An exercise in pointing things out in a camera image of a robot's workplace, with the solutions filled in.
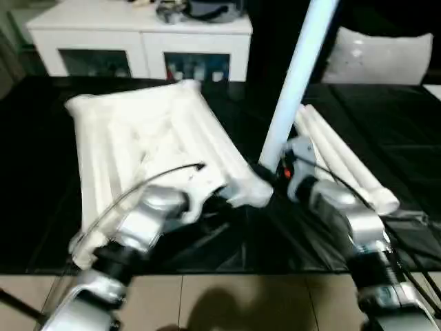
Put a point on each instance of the white plastic table leg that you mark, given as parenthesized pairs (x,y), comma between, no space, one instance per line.
(344,151)
(305,125)
(293,86)
(315,127)

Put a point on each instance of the small white cup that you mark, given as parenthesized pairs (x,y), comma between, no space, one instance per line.
(216,76)

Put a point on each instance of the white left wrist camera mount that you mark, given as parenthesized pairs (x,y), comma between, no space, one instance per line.
(203,203)

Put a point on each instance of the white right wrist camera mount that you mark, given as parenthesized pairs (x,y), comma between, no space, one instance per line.
(301,155)

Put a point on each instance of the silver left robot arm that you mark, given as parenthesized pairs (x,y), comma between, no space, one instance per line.
(144,220)

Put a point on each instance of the white cabinet with glass doors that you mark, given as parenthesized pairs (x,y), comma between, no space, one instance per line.
(103,38)

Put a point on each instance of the black sofa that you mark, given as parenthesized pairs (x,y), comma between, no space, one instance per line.
(275,34)

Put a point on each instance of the small red bottle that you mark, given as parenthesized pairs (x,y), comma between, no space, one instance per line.
(169,73)

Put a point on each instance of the black work mat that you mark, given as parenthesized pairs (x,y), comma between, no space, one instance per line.
(34,155)

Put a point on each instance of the black table frame leg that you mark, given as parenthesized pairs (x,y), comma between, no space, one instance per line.
(20,303)

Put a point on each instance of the grey curtain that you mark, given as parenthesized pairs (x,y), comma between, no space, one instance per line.
(10,48)

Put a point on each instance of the light grey pillow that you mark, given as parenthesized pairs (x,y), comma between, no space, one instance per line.
(379,55)

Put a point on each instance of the white flat board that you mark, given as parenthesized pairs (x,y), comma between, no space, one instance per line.
(432,93)

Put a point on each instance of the white plastic table top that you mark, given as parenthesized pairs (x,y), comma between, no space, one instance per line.
(138,131)

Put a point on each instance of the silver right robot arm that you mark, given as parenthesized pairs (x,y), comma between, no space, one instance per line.
(365,234)

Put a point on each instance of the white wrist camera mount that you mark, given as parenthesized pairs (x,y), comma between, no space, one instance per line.
(301,155)
(203,203)

